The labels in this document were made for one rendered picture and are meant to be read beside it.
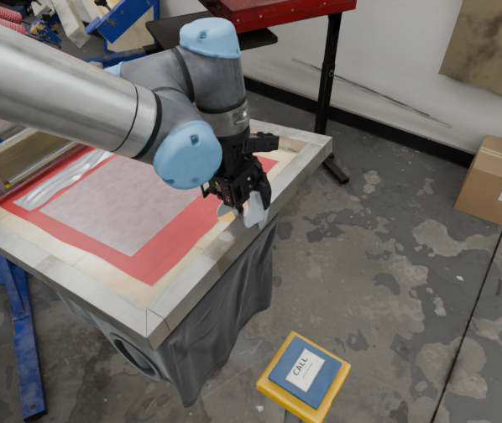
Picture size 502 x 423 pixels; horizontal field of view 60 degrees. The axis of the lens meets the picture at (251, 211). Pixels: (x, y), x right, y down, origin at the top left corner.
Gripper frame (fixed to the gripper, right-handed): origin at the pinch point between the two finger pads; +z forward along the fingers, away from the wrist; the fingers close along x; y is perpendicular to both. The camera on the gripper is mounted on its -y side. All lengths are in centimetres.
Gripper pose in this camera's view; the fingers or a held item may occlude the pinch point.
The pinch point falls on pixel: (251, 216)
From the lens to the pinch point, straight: 80.7
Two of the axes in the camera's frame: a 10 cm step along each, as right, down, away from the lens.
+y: -5.6, 5.9, -5.8
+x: 8.2, 2.8, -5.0
